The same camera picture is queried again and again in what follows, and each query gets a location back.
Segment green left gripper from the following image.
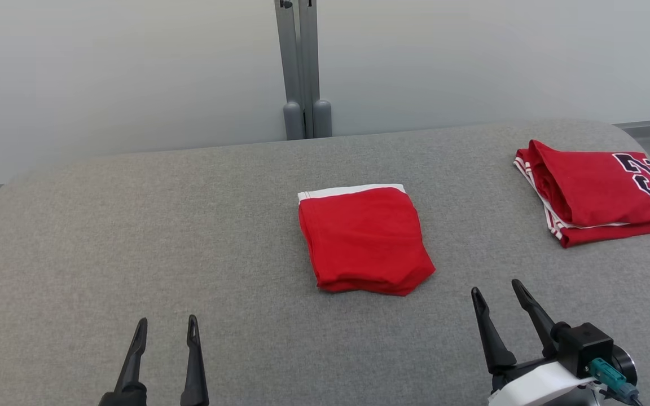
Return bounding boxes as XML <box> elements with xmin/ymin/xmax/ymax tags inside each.
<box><xmin>98</xmin><ymin>315</ymin><xmax>210</xmax><ymax>406</ymax></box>

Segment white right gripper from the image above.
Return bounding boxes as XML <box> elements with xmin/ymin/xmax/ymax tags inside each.
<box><xmin>471</xmin><ymin>279</ymin><xmax>594</xmax><ymax>406</ymax></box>

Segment red and white t-shirt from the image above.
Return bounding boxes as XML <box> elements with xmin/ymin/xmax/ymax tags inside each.
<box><xmin>513</xmin><ymin>139</ymin><xmax>650</xmax><ymax>249</ymax></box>

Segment red shorts with white stripe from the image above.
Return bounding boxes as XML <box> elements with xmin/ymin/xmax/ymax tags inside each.
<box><xmin>297</xmin><ymin>183</ymin><xmax>437</xmax><ymax>297</ymax></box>

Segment grey fabric sofa seat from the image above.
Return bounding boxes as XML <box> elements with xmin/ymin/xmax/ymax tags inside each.
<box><xmin>0</xmin><ymin>118</ymin><xmax>650</xmax><ymax>406</ymax></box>

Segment grey partition pole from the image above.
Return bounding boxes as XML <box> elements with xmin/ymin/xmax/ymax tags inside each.
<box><xmin>274</xmin><ymin>0</ymin><xmax>306</xmax><ymax>141</ymax></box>
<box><xmin>298</xmin><ymin>0</ymin><xmax>333</xmax><ymax>139</ymax></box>

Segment right arm teal plug cable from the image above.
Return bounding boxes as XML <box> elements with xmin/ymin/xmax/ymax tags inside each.
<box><xmin>588</xmin><ymin>358</ymin><xmax>644</xmax><ymax>406</ymax></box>

